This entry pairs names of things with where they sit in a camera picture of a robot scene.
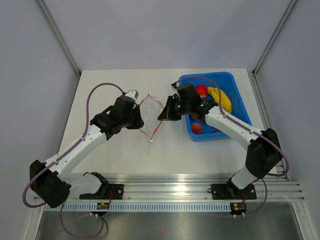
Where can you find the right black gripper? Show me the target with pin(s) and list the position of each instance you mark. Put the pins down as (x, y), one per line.
(168, 114)

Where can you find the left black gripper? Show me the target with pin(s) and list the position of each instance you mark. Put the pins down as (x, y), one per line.
(139, 122)

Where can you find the clear zip top bag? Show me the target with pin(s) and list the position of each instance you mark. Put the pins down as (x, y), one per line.
(150, 109)

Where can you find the yellow banana bunch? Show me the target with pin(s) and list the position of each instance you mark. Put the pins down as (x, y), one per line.
(221, 98)

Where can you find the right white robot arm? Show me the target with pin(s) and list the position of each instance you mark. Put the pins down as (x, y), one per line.
(263, 150)

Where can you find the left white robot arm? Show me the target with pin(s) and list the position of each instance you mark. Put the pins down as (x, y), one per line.
(47, 177)

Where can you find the red apple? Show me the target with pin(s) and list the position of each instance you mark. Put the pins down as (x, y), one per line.
(201, 90)

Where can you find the blue plastic bin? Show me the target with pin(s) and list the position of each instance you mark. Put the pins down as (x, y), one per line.
(208, 85)

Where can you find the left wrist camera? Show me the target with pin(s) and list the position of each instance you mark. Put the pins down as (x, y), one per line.
(132, 94)

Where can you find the aluminium rail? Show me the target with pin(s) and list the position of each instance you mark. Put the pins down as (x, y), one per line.
(193, 187)

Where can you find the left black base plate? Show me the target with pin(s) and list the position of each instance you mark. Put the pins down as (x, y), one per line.
(106, 190)

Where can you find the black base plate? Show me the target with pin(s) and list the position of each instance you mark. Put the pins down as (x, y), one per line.
(224, 191)
(106, 190)

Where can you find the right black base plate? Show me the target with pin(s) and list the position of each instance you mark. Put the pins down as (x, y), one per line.
(224, 191)

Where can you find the white slotted cable duct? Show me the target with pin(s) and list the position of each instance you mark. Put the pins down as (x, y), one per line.
(117, 206)

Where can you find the right frame post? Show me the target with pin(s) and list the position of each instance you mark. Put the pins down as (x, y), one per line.
(275, 35)

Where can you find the frame post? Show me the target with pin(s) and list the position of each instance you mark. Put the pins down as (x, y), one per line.
(49, 18)
(275, 35)

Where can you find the left frame post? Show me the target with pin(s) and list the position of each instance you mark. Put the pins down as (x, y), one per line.
(49, 18)

